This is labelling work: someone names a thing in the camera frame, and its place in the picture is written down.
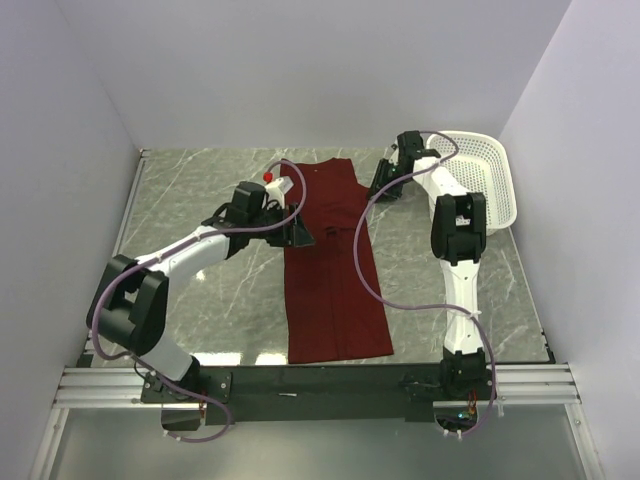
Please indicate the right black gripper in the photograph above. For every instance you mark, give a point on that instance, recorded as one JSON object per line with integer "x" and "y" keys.
{"x": 379, "y": 177}

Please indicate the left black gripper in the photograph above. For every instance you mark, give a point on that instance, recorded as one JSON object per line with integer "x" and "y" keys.
{"x": 297, "y": 234}

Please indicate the dark red t-shirt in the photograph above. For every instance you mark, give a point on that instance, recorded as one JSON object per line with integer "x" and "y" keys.
{"x": 331, "y": 287}

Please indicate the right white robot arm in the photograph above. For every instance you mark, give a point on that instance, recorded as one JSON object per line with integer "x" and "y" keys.
{"x": 458, "y": 239}

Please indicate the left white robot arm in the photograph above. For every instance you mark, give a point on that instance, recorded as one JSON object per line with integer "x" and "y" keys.
{"x": 130, "y": 305}

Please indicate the white perforated plastic basket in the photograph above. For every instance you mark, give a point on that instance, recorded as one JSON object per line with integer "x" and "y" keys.
{"x": 479, "y": 165}

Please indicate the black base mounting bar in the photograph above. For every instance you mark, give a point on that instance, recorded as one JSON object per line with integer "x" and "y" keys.
{"x": 338, "y": 392}

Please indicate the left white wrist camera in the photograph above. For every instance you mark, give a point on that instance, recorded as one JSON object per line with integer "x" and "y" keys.
{"x": 277, "y": 187}

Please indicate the aluminium frame rail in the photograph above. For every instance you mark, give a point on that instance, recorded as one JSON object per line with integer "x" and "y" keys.
{"x": 120, "y": 388}

